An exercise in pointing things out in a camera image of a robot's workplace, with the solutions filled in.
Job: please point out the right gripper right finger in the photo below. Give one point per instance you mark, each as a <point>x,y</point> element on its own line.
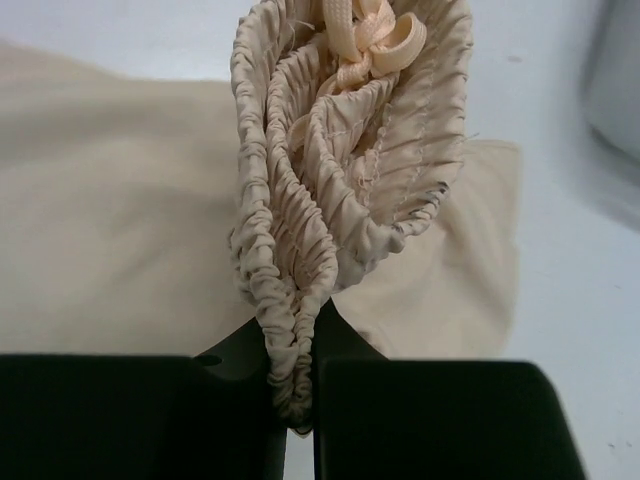
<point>353,419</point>

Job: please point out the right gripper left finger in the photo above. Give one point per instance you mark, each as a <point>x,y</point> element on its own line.
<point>244,438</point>

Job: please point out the beige trousers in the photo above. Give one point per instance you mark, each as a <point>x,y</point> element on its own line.
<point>144,216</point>

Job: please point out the white plastic basket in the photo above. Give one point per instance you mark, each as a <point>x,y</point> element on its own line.
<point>611,92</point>

